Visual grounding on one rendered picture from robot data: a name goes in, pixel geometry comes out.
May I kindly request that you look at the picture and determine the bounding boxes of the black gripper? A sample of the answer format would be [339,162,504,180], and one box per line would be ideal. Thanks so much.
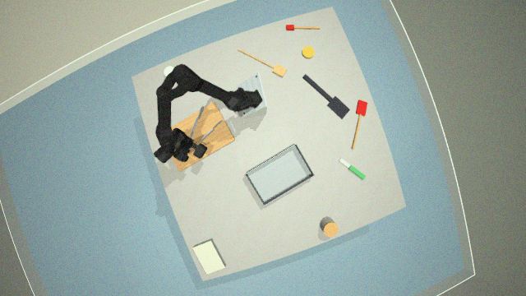
[173,128,207,159]

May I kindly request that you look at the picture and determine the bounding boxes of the white cylindrical jar with orange lid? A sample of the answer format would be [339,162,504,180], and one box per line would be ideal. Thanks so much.
[320,218,339,237]

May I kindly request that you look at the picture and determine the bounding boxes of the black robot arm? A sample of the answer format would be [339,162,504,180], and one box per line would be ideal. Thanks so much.
[154,64,263,163]

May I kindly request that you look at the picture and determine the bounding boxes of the red spatula with wooden handle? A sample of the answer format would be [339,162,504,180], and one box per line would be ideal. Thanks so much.
[352,100,367,149]

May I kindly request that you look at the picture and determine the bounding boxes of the yellow round disc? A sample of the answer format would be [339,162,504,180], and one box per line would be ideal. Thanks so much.
[302,46,315,58]

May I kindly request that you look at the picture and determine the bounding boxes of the orange flat board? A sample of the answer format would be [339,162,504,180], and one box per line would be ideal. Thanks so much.
[171,102,235,172]

